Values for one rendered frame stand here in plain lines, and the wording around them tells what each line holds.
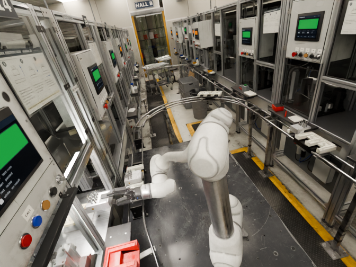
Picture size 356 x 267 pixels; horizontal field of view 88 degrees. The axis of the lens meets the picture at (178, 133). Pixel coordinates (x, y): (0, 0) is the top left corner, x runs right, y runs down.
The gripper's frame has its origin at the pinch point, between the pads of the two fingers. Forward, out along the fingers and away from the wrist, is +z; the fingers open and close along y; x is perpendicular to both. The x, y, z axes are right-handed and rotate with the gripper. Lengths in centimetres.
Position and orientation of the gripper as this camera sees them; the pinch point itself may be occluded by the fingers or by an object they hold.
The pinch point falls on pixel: (107, 198)
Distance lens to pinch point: 124.4
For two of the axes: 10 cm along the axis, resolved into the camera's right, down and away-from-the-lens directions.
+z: -9.8, 1.6, -1.1
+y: -0.8, -8.7, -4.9
